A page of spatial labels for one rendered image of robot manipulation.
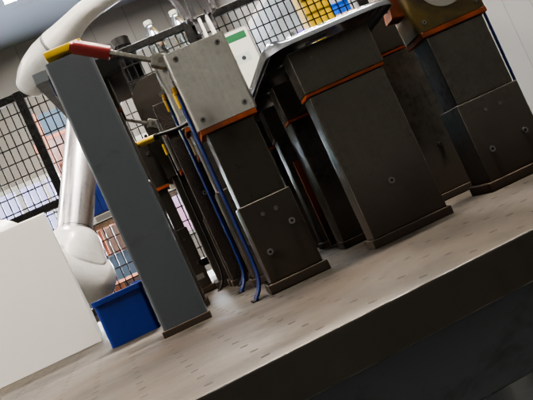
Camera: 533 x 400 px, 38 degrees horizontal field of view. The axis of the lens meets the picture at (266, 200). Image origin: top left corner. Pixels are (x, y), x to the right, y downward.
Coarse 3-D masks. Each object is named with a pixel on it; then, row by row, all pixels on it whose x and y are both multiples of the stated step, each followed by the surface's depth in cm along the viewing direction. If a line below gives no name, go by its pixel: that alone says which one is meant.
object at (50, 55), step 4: (72, 40) 115; (64, 44) 114; (68, 44) 114; (56, 48) 114; (60, 48) 114; (64, 48) 114; (68, 48) 114; (44, 52) 114; (48, 52) 114; (52, 52) 114; (56, 52) 114; (60, 52) 114; (64, 52) 115; (68, 52) 115; (44, 56) 114; (48, 56) 114; (52, 56) 114; (56, 56) 115; (60, 56) 116; (64, 56) 116; (48, 60) 115; (52, 60) 116
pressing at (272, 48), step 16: (384, 0) 101; (352, 16) 99; (368, 16) 109; (304, 32) 99; (320, 32) 105; (336, 32) 110; (272, 48) 99; (288, 48) 106; (272, 64) 112; (256, 80) 114; (272, 80) 125; (256, 96) 134
